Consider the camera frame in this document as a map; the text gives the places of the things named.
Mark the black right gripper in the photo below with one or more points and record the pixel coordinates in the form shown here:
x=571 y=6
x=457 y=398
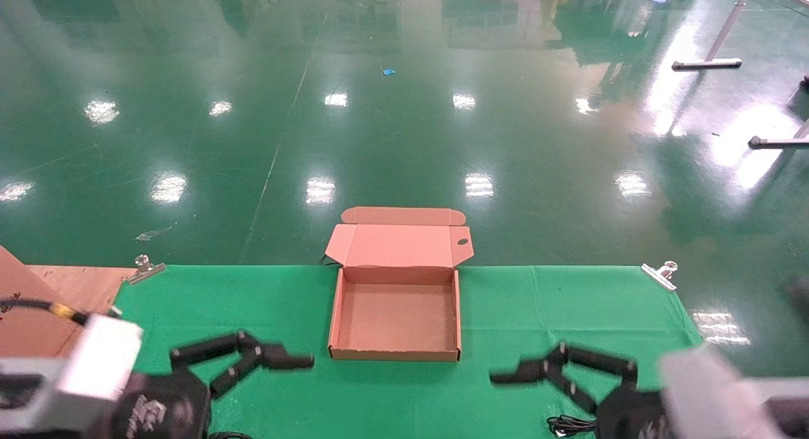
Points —
x=632 y=417

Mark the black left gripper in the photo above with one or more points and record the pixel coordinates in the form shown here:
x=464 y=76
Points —
x=158 y=407

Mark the open brown cardboard box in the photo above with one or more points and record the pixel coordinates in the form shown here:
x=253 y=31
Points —
x=395 y=316

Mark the green table cloth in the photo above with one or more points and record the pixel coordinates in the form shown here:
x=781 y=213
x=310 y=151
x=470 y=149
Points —
x=505 y=312

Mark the silver metal binder clip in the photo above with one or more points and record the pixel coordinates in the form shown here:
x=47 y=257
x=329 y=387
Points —
x=146 y=270
x=660 y=275

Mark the brown cardboard sheet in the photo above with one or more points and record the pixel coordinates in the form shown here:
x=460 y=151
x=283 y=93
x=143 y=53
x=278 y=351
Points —
x=31 y=319

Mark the grey table foot bar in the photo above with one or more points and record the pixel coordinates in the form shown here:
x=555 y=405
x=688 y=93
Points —
x=777 y=141

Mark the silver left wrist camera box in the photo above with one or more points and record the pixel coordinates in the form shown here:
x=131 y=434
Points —
x=95 y=363

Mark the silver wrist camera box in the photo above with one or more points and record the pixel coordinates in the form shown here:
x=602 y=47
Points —
x=708 y=395
x=95 y=363

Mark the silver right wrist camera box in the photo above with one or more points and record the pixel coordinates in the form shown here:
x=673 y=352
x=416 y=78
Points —
x=708 y=395

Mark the white table leg frame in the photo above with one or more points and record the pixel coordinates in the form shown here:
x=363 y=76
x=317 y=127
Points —
x=708 y=64

